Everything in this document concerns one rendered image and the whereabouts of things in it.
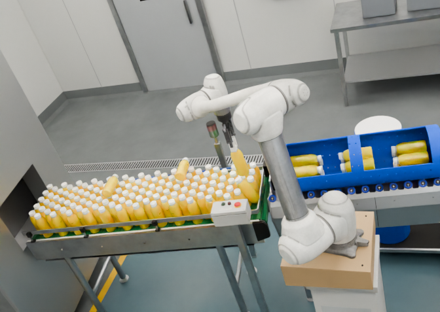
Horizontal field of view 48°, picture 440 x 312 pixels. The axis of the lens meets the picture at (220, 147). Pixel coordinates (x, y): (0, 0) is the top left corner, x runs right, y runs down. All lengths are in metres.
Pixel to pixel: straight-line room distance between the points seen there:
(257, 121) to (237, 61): 4.61
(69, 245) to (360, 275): 1.94
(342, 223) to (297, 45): 4.20
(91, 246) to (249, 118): 1.83
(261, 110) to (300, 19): 4.24
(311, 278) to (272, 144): 0.71
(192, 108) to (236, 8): 3.90
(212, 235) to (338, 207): 1.06
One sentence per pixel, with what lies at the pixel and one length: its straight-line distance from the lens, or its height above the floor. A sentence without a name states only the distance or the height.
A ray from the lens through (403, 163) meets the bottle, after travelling 2.86.
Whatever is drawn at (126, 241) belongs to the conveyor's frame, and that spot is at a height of 0.84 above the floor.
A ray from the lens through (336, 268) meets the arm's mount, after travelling 2.26.
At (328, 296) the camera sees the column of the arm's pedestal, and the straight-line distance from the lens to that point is 2.45.
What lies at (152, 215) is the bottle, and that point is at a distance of 3.09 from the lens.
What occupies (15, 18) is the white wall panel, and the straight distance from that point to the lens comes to 7.39.
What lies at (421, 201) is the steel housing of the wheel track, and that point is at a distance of 2.91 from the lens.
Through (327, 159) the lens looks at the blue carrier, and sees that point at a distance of 3.00.
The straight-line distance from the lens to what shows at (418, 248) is 3.64.
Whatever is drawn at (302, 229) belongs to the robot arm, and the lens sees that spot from 2.05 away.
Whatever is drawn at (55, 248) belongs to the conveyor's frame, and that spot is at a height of 0.83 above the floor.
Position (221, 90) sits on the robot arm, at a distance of 2.41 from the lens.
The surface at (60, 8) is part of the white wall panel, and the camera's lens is 7.15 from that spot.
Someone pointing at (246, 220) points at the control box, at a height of 1.03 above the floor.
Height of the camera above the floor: 2.82
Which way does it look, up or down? 32 degrees down
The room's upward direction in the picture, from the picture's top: 18 degrees counter-clockwise
